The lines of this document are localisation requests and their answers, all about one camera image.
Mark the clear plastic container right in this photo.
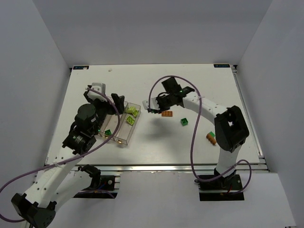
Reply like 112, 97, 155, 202
116, 103, 141, 145

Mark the orange flat lego plate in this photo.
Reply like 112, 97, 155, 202
161, 111, 173, 117

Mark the clear plastic container left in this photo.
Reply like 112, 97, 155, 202
99, 113, 126, 141

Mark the blue label left corner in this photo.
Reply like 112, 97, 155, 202
72, 66, 89, 70

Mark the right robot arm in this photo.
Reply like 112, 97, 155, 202
153, 76, 249, 182

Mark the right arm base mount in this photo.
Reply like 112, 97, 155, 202
194, 174, 245, 201

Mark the blue label corner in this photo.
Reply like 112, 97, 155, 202
72, 66, 89, 70
213, 64, 230, 68

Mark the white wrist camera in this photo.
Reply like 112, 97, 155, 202
87, 83, 106, 101
142, 97, 160, 113

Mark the blue label right corner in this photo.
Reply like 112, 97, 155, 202
213, 64, 230, 68

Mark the lime green square lego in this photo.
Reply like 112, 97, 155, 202
133, 110, 138, 117

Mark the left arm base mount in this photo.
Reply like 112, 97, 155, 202
74, 175, 120, 199

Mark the clear plastic container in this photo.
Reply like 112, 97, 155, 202
99, 113, 126, 141
116, 103, 141, 145

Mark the dark green square lego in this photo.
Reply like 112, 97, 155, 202
180, 118, 189, 126

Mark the orange long lego brick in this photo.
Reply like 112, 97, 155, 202
206, 133, 217, 145

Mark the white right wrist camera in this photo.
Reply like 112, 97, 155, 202
142, 97, 160, 113

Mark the pale green curved lego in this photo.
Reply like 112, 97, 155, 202
126, 106, 137, 114

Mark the aluminium table frame rail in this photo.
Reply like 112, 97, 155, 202
231, 65, 270, 172

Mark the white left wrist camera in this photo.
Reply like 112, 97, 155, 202
87, 83, 106, 101

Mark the dark green sloped lego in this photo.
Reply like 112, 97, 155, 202
104, 129, 112, 136

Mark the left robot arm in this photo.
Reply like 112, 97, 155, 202
11, 89, 124, 228

